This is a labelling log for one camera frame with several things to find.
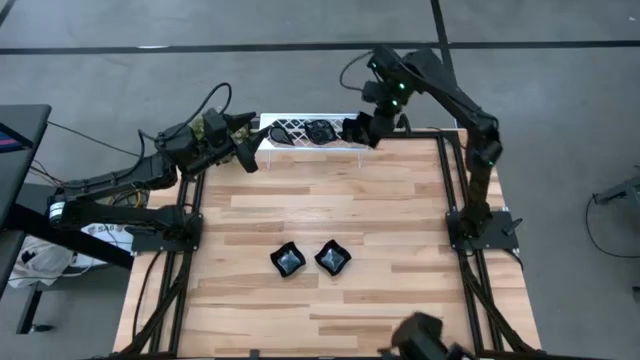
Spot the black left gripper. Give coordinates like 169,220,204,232
178,111,274,175

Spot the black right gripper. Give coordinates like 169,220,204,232
354,102,401,150

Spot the black leaf-shaped mini plate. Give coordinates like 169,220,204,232
268,125,296,147

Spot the green plant in black pot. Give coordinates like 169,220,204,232
191,115,251,165

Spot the white paper sign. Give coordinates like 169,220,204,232
82,223,137,254

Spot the black bulky device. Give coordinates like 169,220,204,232
377,312,476,360

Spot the black desk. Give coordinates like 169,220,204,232
0,103,135,336

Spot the white bag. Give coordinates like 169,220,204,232
8,234,89,290

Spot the black stand foot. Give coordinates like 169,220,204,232
592,173,640,206

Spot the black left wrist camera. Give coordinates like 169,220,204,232
202,107,231,149

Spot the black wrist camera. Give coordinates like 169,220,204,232
202,107,231,149
360,79,390,105

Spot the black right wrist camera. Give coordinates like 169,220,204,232
360,79,390,105

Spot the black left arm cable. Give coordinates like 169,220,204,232
137,82,234,151

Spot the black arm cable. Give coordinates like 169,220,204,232
338,49,374,94
137,82,234,151

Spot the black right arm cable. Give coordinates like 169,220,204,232
338,49,374,94

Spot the white lattice wire rack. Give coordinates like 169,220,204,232
256,112,370,170

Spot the black aluminium table frame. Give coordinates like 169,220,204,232
112,128,544,360

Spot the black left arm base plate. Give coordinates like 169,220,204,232
130,213,205,254

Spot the thin black cable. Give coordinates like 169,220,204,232
47,121,141,159

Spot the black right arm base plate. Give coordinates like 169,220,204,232
446,209,521,252

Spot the black floor cable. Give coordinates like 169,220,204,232
584,194,640,260

